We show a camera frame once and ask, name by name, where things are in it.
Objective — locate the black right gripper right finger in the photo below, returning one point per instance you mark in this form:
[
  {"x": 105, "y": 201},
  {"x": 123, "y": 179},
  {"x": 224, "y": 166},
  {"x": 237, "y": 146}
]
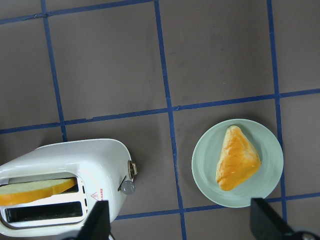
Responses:
[{"x": 266, "y": 224}]

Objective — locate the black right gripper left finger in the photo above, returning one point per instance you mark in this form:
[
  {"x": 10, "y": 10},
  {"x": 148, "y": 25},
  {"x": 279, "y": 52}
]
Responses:
[{"x": 97, "y": 225}]

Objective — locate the white two-slot toaster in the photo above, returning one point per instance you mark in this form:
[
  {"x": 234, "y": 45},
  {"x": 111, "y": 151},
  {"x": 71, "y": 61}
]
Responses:
[{"x": 103, "y": 170}]

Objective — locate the bread slice in toaster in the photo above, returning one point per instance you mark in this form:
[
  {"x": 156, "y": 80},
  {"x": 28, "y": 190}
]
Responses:
[{"x": 27, "y": 192}]

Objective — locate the triangular golden bread bun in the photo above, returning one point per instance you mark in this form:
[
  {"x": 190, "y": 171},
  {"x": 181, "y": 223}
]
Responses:
[{"x": 238, "y": 161}]

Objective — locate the pale green round plate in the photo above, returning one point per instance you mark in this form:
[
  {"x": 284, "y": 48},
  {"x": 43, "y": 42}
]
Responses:
[{"x": 206, "y": 155}]

